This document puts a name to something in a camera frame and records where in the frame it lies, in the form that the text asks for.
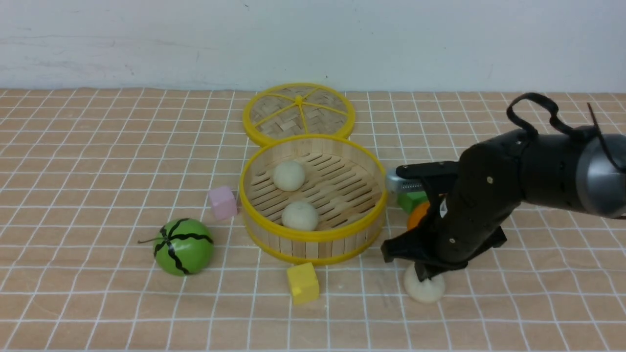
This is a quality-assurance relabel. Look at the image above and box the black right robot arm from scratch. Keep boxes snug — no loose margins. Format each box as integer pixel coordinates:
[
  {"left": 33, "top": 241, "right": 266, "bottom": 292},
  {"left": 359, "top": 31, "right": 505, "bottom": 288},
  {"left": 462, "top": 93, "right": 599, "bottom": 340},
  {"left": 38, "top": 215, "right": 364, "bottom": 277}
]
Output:
[{"left": 380, "top": 130, "right": 625, "bottom": 281}]

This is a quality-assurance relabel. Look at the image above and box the green toy watermelon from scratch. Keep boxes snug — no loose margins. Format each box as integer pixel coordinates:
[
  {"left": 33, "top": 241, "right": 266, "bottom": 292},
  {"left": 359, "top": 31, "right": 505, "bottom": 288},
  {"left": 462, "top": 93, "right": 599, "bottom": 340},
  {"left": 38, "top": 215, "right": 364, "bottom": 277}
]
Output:
[{"left": 137, "top": 218, "right": 215, "bottom": 276}]

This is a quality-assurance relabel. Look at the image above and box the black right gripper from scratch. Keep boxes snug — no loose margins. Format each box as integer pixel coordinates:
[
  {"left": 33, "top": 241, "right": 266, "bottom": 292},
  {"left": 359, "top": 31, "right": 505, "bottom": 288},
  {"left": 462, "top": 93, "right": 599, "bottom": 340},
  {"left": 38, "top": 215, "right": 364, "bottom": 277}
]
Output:
[{"left": 381, "top": 132, "right": 526, "bottom": 282}]

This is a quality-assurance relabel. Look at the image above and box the orange toy pear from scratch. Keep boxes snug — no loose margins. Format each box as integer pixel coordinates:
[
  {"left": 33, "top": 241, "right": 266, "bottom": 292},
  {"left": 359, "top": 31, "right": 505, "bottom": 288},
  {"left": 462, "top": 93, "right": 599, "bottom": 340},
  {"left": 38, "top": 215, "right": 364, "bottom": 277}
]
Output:
[{"left": 406, "top": 202, "right": 430, "bottom": 230}]

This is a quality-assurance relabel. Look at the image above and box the orange checkered tablecloth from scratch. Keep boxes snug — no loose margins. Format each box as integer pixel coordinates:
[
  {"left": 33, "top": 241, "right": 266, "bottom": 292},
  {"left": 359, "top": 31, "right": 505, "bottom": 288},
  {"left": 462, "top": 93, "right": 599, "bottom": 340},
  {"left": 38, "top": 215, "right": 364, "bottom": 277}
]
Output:
[{"left": 0, "top": 88, "right": 625, "bottom": 352}]

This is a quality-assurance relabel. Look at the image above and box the bamboo steamer tray yellow rim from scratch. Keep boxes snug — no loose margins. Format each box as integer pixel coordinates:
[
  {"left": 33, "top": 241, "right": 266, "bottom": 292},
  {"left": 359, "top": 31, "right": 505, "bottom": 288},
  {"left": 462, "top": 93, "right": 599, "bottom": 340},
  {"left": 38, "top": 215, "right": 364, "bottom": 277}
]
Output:
[{"left": 239, "top": 134, "right": 388, "bottom": 265}]

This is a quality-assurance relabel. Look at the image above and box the pink cube block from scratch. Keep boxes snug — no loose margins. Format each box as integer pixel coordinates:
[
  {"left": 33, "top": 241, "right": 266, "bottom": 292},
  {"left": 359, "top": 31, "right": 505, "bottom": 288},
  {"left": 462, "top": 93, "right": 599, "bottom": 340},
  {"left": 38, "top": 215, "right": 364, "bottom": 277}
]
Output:
[{"left": 208, "top": 185, "right": 238, "bottom": 220}]

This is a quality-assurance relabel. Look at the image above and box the bamboo steamer lid yellow rim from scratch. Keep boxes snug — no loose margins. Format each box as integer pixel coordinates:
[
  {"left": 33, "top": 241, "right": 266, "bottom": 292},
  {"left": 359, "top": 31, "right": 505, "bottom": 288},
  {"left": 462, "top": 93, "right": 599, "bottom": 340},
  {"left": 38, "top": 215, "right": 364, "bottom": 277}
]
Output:
[{"left": 242, "top": 83, "right": 356, "bottom": 146}]

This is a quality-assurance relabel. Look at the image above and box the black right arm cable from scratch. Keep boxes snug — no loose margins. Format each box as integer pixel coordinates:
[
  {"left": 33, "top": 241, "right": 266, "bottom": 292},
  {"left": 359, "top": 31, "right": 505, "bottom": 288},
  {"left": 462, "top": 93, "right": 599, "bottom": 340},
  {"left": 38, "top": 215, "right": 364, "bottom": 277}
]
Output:
[{"left": 506, "top": 92, "right": 626, "bottom": 173}]

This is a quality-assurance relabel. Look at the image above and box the yellow cube block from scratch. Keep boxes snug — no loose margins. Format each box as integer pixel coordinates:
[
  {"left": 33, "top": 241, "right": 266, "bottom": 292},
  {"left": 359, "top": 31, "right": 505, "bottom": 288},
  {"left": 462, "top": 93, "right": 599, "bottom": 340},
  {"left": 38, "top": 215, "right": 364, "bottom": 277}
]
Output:
[{"left": 286, "top": 263, "right": 320, "bottom": 305}]

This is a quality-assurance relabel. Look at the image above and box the white bun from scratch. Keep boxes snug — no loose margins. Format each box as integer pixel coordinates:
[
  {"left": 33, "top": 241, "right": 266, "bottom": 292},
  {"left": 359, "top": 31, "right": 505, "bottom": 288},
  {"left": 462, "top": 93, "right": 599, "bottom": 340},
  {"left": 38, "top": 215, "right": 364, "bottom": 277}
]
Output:
[
  {"left": 281, "top": 201, "right": 319, "bottom": 231},
  {"left": 272, "top": 160, "right": 306, "bottom": 192},
  {"left": 404, "top": 264, "right": 446, "bottom": 304}
]

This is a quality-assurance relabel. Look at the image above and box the green cube block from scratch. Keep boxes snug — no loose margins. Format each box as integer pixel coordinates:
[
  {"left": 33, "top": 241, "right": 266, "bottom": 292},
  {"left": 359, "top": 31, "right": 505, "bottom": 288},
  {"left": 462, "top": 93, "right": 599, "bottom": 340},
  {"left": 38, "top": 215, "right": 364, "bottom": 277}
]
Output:
[{"left": 396, "top": 191, "right": 428, "bottom": 214}]

